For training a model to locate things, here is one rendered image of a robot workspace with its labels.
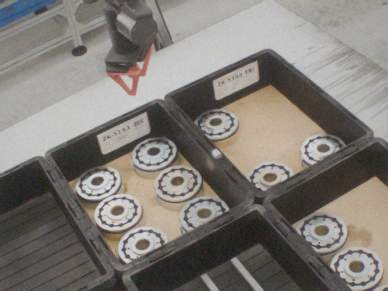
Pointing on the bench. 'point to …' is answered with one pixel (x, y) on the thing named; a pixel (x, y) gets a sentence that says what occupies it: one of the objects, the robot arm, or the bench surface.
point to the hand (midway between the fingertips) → (136, 82)
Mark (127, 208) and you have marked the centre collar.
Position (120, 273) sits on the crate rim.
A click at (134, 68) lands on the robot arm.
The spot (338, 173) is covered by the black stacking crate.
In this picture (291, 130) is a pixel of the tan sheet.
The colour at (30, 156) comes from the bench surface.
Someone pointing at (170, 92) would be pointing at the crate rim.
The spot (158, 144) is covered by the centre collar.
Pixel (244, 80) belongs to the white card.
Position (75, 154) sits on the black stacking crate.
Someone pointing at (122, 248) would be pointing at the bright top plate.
